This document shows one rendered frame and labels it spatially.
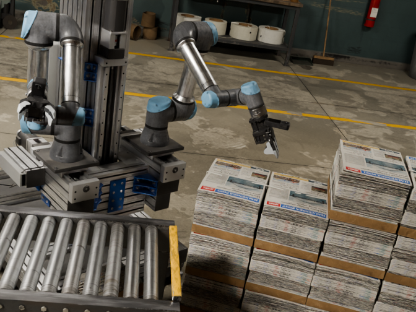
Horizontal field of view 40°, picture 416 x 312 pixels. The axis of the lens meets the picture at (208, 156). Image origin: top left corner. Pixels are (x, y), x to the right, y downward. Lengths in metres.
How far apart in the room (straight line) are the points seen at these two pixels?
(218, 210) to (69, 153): 0.71
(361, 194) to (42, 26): 1.47
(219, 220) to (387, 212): 0.72
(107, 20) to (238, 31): 5.83
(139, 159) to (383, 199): 1.23
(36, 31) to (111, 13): 0.38
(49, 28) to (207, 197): 0.97
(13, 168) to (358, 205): 1.55
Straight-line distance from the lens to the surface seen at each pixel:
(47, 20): 2.45
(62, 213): 2.27
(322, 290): 2.68
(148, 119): 2.86
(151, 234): 2.19
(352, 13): 9.41
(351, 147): 2.67
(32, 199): 3.55
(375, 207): 2.47
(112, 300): 1.86
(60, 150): 2.62
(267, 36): 8.47
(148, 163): 2.90
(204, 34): 2.73
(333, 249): 2.57
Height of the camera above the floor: 1.96
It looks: 24 degrees down
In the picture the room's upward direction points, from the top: 10 degrees clockwise
